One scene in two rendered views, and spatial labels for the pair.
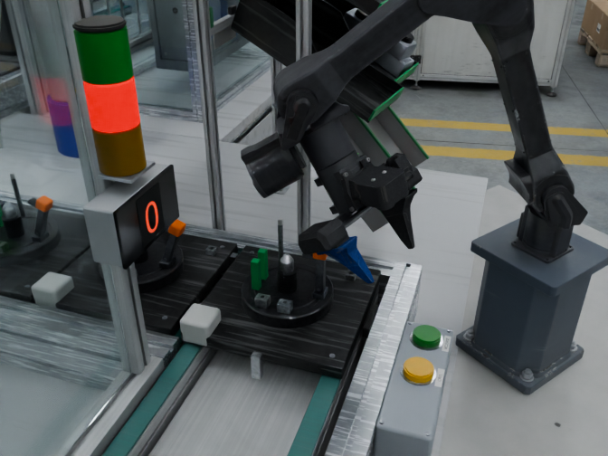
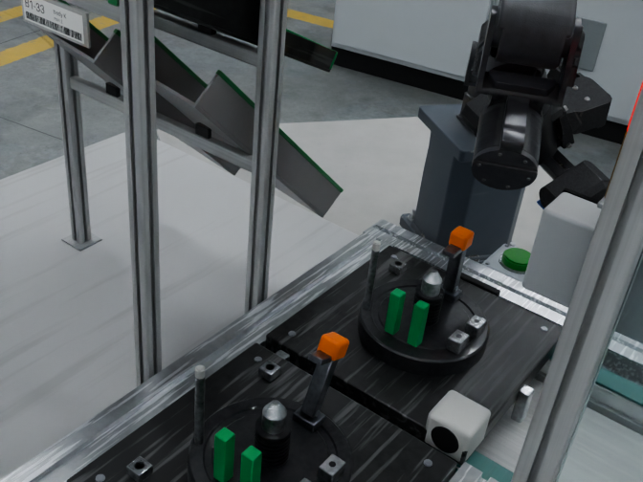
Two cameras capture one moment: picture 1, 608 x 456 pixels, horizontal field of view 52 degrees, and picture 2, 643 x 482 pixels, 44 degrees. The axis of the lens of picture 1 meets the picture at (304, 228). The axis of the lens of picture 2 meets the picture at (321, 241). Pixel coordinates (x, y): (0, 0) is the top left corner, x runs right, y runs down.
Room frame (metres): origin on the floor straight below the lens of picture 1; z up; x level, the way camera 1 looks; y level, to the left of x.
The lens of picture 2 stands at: (0.69, 0.71, 1.51)
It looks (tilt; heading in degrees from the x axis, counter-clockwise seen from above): 33 degrees down; 285
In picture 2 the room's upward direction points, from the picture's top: 6 degrees clockwise
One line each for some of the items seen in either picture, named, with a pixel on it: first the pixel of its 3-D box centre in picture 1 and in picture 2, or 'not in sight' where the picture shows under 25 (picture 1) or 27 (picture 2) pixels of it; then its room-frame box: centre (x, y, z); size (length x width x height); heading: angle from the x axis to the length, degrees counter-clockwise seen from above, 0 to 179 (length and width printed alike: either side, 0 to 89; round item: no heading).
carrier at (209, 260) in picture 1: (137, 246); (272, 436); (0.84, 0.27, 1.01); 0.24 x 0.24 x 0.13; 72
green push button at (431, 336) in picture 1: (426, 338); (517, 262); (0.68, -0.17, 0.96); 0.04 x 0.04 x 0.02
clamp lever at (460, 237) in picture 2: (315, 267); (453, 263); (0.74, -0.02, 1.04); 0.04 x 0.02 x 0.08; 72
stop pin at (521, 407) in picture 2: (257, 365); (521, 404); (0.64, 0.06, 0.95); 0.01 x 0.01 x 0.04; 72
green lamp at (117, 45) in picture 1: (104, 52); not in sight; (0.62, 0.20, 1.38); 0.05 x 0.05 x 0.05
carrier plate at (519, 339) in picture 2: (287, 303); (420, 338); (0.76, 0.03, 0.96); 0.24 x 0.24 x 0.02; 72
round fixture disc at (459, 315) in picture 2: (287, 293); (423, 324); (0.76, 0.03, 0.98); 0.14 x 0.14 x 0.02
